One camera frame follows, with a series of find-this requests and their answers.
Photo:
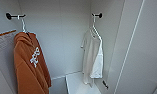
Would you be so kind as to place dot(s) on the white wardrobe door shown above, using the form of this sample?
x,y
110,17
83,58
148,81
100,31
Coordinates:
x,y
140,50

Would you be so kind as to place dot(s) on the white wardrobe cabinet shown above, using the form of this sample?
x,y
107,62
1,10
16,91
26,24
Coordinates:
x,y
64,43

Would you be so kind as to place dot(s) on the white shirt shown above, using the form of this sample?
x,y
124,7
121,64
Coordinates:
x,y
90,56

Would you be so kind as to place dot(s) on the white wardrobe shelf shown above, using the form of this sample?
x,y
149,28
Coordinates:
x,y
80,85

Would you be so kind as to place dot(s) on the orange hoodie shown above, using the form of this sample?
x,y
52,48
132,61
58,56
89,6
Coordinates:
x,y
25,73

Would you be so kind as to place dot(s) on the white sign with orange header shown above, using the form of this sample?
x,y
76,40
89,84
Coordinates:
x,y
4,41

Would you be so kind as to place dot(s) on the black wall hook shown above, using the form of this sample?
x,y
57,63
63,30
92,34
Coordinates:
x,y
98,15
12,15

